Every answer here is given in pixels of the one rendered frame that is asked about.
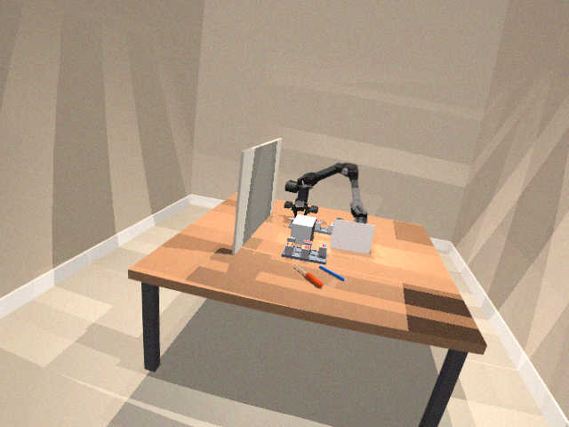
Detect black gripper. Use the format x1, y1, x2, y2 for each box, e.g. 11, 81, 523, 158
284, 195, 318, 218

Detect orange-handled screwdriver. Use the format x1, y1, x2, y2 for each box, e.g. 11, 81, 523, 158
295, 266, 324, 287

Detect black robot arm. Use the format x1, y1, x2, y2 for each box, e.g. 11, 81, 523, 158
284, 162, 367, 224

